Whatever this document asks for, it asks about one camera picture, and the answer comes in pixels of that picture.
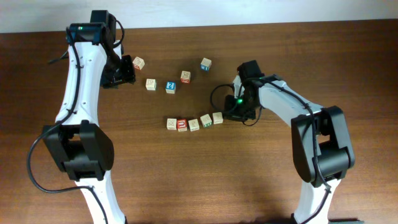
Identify wooden block number 1 red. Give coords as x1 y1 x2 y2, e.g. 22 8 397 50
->
212 112 223 124

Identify wooden block green yellow sides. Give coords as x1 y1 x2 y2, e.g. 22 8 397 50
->
200 114 213 128

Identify wooden block letter J blue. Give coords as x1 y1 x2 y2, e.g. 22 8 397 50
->
188 119 200 132

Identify wooden block red letter U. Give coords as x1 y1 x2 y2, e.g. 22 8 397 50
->
177 119 188 132

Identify wooden block letter M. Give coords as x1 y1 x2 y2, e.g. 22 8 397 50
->
167 118 177 130

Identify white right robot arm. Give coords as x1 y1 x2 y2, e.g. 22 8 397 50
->
224 60 355 223

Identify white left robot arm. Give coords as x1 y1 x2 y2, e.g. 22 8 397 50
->
40 10 136 223

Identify wooden block red far corner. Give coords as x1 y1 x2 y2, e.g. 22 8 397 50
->
132 57 145 70

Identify wooden block dove picture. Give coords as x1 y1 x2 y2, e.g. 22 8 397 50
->
146 78 157 91

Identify wooden block blue number 2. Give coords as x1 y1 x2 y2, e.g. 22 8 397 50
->
165 82 176 94

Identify wooden block blue top far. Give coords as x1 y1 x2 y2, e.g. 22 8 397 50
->
200 58 212 72

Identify wooden block butterfly picture red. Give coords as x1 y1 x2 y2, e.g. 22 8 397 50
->
180 71 191 83

